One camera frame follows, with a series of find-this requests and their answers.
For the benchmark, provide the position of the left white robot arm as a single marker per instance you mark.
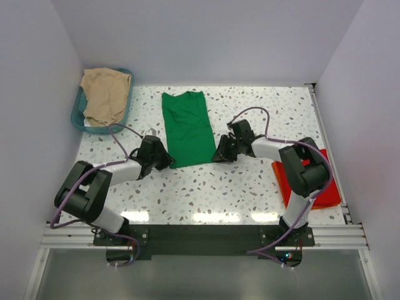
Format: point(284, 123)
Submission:
point(83, 193)

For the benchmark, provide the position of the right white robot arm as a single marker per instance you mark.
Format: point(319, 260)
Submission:
point(296, 214)

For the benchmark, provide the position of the beige t shirt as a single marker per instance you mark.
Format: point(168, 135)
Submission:
point(107, 92)

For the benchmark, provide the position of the folded red t shirt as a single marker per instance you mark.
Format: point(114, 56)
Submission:
point(305, 170)

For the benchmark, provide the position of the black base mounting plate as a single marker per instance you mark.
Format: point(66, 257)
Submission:
point(146, 241)

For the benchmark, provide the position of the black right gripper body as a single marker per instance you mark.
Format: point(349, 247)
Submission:
point(239, 142)

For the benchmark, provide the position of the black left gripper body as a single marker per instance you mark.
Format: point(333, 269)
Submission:
point(151, 160)

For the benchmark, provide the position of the green t shirt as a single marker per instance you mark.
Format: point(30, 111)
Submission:
point(189, 134)

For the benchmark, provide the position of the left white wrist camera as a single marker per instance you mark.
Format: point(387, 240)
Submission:
point(150, 133)

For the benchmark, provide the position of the teal plastic basket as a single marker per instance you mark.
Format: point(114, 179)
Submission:
point(77, 117)

